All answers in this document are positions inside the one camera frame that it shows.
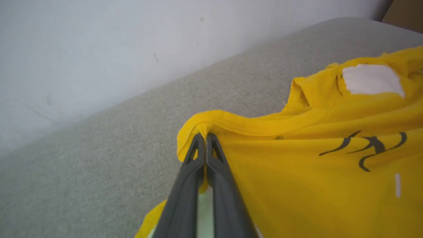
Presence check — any yellow cartoon face t-shirt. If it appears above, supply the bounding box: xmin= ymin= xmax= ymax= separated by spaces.
xmin=134 ymin=46 xmax=423 ymax=238

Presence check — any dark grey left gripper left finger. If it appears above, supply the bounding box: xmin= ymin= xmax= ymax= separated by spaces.
xmin=152 ymin=133 xmax=206 ymax=238

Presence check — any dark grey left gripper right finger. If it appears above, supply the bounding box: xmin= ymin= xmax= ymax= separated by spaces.
xmin=206 ymin=133 xmax=259 ymax=238

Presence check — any brown cardboard box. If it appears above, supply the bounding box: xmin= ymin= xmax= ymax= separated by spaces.
xmin=382 ymin=0 xmax=423 ymax=34

